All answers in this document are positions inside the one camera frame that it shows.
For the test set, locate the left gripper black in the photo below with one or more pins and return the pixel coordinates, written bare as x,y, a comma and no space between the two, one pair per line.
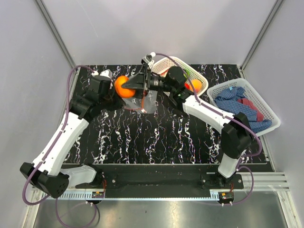
119,103

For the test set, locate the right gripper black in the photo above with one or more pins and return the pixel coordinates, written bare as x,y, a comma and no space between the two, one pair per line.
137,82

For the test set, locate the fake orange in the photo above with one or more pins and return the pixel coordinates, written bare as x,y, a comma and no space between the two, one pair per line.
123,92

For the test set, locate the clear zip top bag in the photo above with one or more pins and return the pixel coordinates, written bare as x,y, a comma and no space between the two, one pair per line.
145,105

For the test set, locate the fake red tomato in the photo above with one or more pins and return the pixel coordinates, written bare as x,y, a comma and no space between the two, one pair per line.
187,86

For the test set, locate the fake peach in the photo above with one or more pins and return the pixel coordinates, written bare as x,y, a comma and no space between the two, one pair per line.
197,84

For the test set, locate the fake watermelon slice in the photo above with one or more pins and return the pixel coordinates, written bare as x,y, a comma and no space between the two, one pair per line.
164,73

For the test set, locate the fake green apple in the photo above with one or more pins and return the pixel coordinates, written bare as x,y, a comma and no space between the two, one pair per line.
187,73

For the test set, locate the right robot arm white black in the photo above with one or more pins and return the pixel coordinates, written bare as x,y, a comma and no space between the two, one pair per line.
236,134

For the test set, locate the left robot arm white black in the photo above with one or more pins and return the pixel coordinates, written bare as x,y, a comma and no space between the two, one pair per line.
46,172

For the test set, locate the white perforated basket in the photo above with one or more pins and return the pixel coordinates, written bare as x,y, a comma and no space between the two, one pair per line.
165,63

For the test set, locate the blue patterned cloth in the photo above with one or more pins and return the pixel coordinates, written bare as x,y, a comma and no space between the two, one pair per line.
227,100

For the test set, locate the red cloth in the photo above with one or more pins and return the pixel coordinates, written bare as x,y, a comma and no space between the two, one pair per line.
252,112

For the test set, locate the white laundry basket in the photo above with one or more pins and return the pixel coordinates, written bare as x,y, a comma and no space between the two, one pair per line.
252,95

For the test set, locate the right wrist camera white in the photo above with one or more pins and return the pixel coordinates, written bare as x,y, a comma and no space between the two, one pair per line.
148,60

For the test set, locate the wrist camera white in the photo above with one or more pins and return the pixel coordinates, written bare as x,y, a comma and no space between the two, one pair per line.
104,75
148,60

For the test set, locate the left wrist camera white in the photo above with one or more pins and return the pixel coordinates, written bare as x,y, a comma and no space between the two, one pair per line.
104,75

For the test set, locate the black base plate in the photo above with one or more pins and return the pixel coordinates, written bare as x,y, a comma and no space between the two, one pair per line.
165,181

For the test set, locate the aluminium frame rail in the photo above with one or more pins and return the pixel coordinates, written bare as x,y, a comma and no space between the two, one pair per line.
252,182

